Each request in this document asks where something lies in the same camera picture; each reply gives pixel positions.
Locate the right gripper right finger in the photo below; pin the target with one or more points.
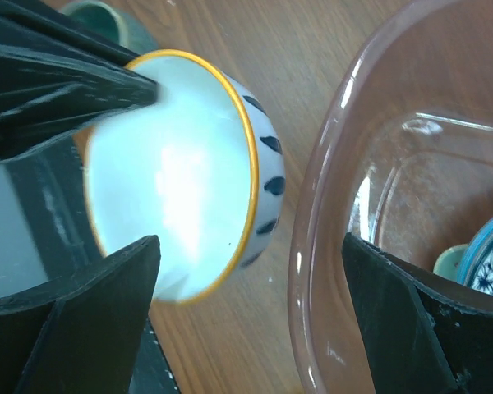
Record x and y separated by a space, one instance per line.
421 332

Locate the mint green divided tray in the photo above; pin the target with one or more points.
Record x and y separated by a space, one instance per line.
446 265

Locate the pink translucent plastic bin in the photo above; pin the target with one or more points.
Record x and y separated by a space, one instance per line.
404 161

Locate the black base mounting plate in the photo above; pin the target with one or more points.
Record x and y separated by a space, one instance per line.
152 373

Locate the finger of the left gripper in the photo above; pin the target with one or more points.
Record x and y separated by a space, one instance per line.
41 18
51 93

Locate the teal ceramic mug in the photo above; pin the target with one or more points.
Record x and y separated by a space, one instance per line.
112 24

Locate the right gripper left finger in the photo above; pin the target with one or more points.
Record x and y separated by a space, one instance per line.
79 333

